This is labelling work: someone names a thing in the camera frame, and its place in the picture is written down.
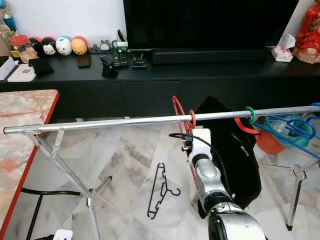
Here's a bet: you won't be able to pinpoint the red plastic bin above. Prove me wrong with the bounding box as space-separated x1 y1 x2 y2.
255 130 287 156

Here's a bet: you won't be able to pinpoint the black TV cabinet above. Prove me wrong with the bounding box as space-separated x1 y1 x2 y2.
0 48 320 123

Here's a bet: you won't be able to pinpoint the red costumed figurine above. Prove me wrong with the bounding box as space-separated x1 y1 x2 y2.
292 0 320 52

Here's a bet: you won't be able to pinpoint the black phone stand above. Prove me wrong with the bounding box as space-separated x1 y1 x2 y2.
29 56 56 77

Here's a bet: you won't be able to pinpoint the black wire hanger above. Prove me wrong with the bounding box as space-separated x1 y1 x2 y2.
146 162 182 220

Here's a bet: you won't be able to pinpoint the small black box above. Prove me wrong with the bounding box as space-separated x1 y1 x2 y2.
131 56 149 70

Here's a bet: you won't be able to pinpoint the white blue duck plush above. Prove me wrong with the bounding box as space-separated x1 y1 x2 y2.
55 35 73 56

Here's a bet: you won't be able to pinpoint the dark brown phone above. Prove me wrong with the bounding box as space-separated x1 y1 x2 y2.
76 52 92 69

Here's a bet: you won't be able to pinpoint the white cardboard box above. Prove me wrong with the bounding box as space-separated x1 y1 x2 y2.
0 56 20 82

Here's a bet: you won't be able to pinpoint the black shirt white lettering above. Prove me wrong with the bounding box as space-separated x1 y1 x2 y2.
192 95 263 211

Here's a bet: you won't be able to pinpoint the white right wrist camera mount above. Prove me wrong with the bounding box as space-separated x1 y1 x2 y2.
189 128 212 163

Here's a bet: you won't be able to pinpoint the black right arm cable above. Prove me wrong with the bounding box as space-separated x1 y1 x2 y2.
168 132 233 196

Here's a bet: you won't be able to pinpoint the white round dish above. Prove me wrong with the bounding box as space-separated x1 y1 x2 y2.
10 66 38 83

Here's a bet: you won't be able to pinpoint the small grey totoro figurines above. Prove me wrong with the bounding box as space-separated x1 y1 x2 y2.
89 41 112 54

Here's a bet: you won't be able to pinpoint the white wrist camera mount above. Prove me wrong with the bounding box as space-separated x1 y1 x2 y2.
53 228 74 240
189 128 212 163

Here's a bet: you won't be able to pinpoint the black television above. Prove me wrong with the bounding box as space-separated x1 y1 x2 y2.
123 0 301 53

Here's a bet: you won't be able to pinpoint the white red tissue pack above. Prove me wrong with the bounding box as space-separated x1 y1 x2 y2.
271 32 297 63

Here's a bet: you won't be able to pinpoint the yellow red bear plush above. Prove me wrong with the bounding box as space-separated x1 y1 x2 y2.
70 35 89 56

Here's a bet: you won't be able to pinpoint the red plastic hanger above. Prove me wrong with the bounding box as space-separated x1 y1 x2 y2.
171 95 198 181

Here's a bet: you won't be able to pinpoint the green white box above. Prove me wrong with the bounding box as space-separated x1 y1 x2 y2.
111 40 129 55

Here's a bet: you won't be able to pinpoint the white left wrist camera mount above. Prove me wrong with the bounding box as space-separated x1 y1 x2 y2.
53 228 74 240

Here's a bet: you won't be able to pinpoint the black remote control holder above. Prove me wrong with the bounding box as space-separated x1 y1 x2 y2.
100 50 130 79

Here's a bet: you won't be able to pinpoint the blue plastic hanger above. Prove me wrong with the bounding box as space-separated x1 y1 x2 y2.
267 116 318 146
255 101 320 162

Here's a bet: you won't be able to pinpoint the red hanger green hook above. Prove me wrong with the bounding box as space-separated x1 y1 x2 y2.
234 106 262 136

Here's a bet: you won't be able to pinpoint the marble table red edge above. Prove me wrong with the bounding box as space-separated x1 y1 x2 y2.
0 89 92 240

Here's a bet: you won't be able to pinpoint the glass jar red lid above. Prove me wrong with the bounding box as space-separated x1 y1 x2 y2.
11 35 36 65

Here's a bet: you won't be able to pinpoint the blue ball trophy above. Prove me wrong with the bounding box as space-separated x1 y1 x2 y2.
0 0 15 32

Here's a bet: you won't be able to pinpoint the black soundbar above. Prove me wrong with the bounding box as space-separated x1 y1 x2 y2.
151 48 270 66

